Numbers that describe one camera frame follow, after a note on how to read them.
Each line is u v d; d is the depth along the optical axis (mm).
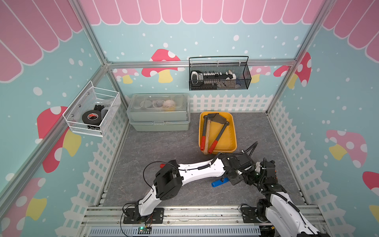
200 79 890
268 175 656
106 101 792
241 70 948
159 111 1022
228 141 1026
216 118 1116
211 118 1128
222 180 745
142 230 732
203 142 935
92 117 711
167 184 477
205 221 737
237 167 601
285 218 504
